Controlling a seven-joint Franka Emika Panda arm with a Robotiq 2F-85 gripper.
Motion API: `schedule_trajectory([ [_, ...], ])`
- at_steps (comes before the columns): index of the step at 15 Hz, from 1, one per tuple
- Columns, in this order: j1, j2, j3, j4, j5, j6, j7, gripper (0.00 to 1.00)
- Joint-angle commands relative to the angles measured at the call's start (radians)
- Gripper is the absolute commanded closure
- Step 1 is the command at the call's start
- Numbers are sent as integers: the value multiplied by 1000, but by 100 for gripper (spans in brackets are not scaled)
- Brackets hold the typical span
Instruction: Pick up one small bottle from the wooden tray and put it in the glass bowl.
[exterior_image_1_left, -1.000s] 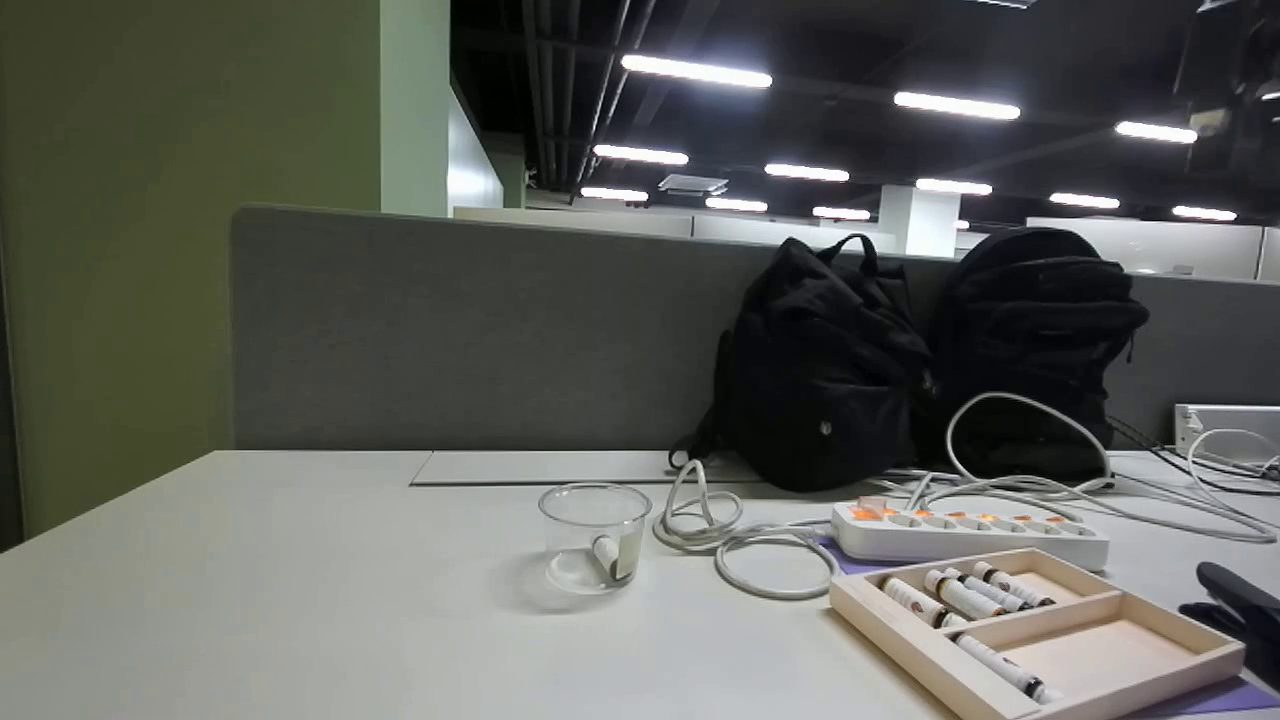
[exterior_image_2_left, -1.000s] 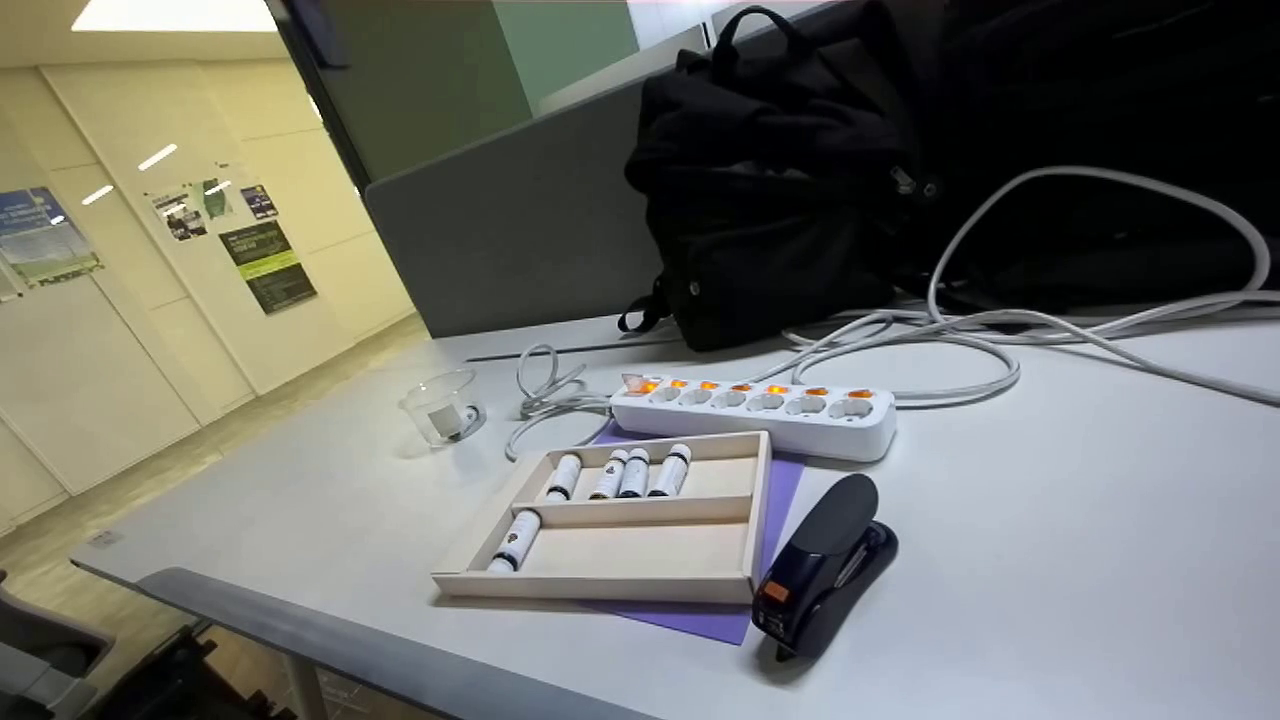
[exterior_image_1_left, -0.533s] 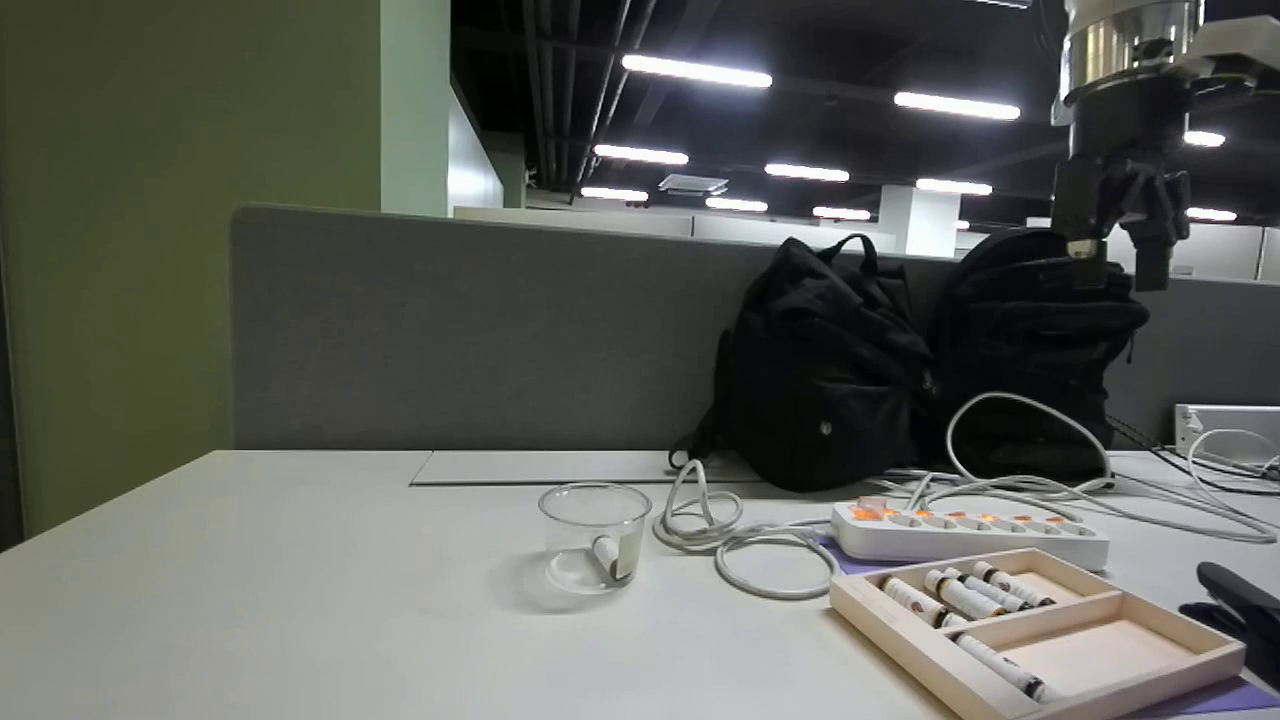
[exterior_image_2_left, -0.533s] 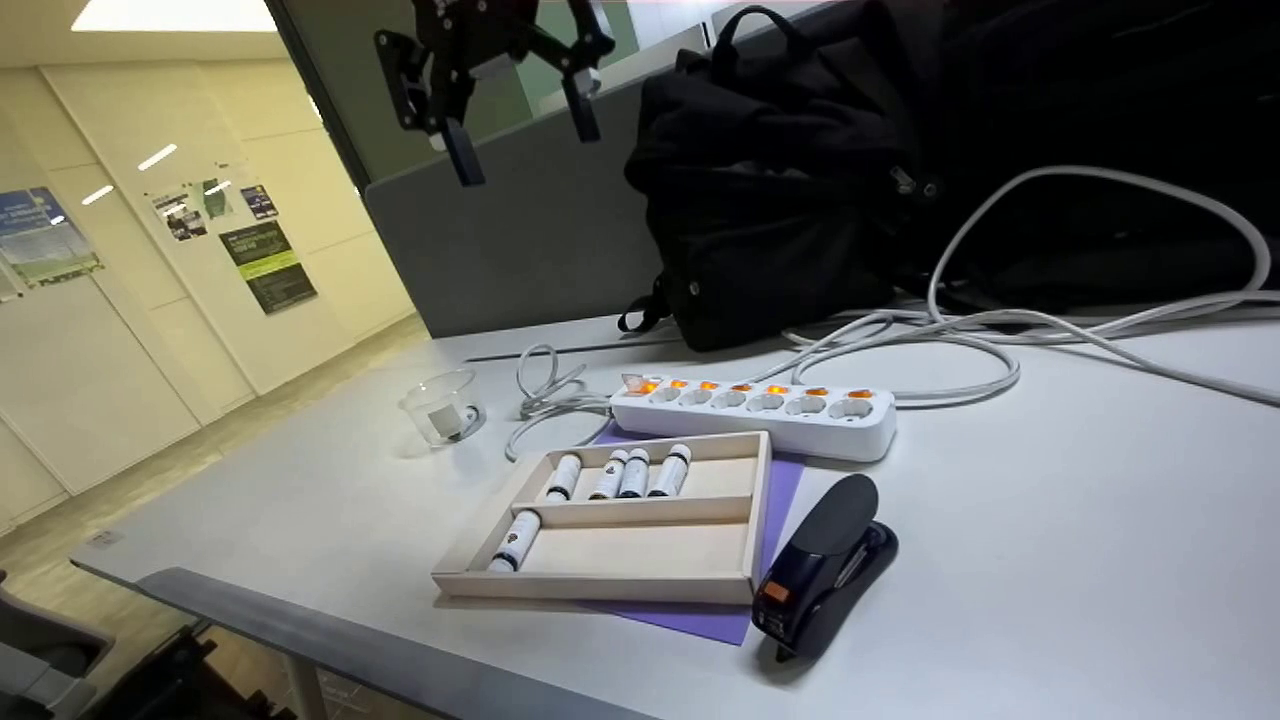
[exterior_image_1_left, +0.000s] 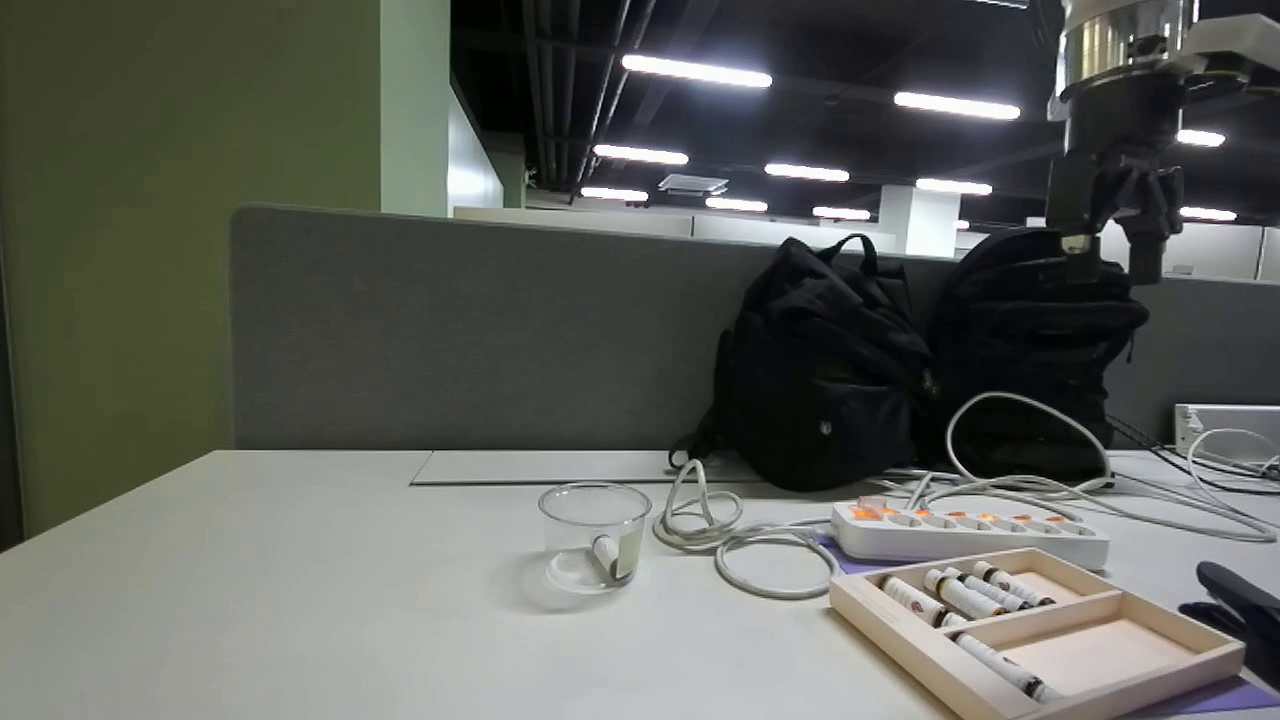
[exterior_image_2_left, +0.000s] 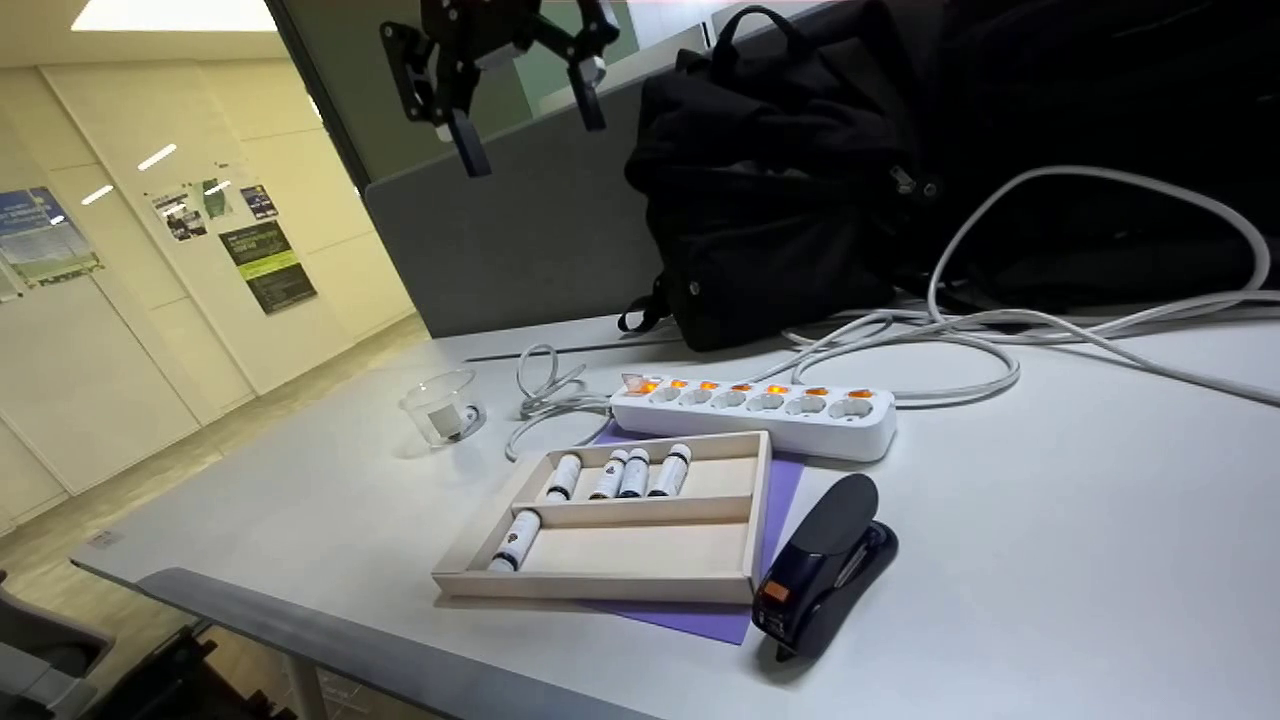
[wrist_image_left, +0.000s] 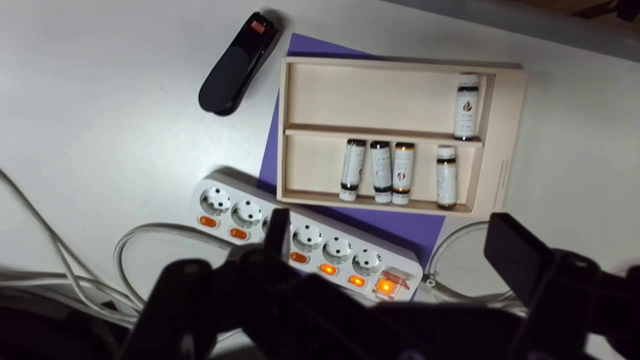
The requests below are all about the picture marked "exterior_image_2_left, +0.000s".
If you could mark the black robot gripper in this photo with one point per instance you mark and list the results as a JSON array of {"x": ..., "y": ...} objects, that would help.
[{"x": 461, "y": 46}]

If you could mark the small brown bottle white label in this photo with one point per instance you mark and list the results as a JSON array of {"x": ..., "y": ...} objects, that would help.
[
  {"x": 562, "y": 478},
  {"x": 635, "y": 474},
  {"x": 608, "y": 478},
  {"x": 668, "y": 470},
  {"x": 518, "y": 543}
]

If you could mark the wooden tray with divider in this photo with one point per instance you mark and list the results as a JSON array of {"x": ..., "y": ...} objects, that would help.
[{"x": 627, "y": 551}]

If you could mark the grey desk partition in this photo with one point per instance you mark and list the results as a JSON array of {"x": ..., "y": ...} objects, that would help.
[{"x": 532, "y": 241}]

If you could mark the black backpack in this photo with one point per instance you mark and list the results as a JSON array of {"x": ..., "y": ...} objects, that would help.
[{"x": 773, "y": 184}]

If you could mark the white power strip orange switches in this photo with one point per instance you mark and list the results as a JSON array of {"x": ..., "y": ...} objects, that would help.
[{"x": 755, "y": 411}]

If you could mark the ceiling light panel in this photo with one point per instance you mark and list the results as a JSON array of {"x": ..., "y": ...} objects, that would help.
[{"x": 175, "y": 14}]

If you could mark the purple paper sheet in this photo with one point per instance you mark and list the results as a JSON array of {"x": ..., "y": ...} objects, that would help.
[{"x": 782, "y": 501}]

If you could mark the black stapler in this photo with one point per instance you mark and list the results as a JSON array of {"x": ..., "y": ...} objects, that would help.
[{"x": 823, "y": 565}]

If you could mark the black jacket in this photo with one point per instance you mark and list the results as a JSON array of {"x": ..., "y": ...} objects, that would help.
[{"x": 1123, "y": 92}]

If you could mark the dark office chair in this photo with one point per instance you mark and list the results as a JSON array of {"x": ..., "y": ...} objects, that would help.
[{"x": 93, "y": 665}]

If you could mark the small wall notice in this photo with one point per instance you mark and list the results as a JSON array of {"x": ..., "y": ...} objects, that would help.
[
  {"x": 256, "y": 200},
  {"x": 181, "y": 218},
  {"x": 214, "y": 198}
]

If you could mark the black and green wall poster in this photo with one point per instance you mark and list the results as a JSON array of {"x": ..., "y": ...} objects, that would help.
[{"x": 268, "y": 265}]

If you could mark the blue wall poster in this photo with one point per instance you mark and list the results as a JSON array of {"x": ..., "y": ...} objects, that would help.
[{"x": 42, "y": 238}]

